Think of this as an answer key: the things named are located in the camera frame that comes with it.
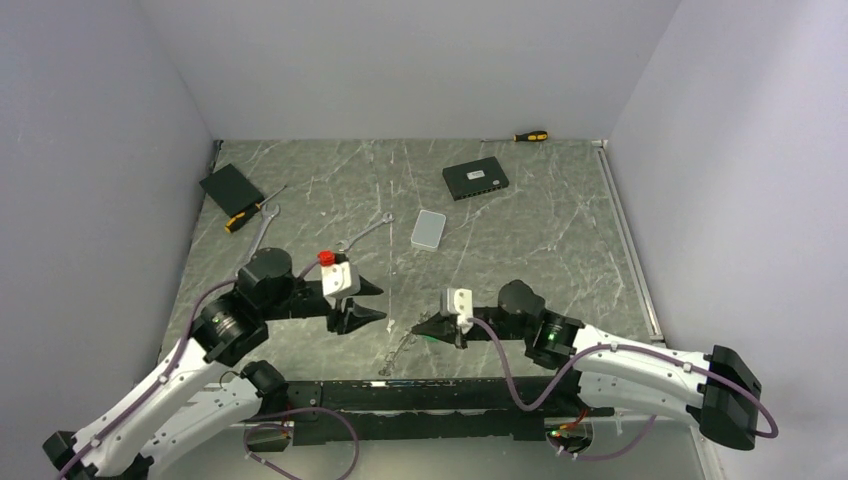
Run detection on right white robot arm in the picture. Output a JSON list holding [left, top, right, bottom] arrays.
[[411, 280, 779, 451]]

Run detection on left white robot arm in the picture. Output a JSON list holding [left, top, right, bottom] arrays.
[[43, 248, 386, 479]]

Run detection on small silver wrench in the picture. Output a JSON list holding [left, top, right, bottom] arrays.
[[337, 212, 394, 253]]

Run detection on grey plastic box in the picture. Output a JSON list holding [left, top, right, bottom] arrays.
[[410, 209, 447, 252]]

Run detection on large silver wrench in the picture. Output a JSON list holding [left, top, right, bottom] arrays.
[[244, 204, 280, 263]]

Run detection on yellow black screwdriver near box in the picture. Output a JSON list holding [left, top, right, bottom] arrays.
[[224, 184, 287, 234]]

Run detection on black flat box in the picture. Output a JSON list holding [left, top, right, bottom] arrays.
[[199, 164, 265, 217]]

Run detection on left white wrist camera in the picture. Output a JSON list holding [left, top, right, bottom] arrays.
[[321, 261, 361, 300]]

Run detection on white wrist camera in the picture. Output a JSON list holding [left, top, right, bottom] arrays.
[[440, 288, 474, 334], [321, 261, 361, 300]]

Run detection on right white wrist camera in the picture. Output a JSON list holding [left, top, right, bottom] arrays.
[[440, 288, 474, 334]]

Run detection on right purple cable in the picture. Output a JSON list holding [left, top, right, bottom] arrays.
[[466, 316, 780, 464]]

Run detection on purple cable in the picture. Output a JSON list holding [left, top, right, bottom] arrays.
[[56, 250, 360, 480], [466, 316, 780, 464]]

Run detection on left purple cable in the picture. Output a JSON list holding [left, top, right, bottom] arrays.
[[56, 250, 360, 480]]

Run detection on black network switch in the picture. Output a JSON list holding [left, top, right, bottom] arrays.
[[442, 156, 510, 201]]

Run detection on yellow black screwdriver at wall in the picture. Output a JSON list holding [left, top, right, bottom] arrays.
[[481, 130, 549, 143]]

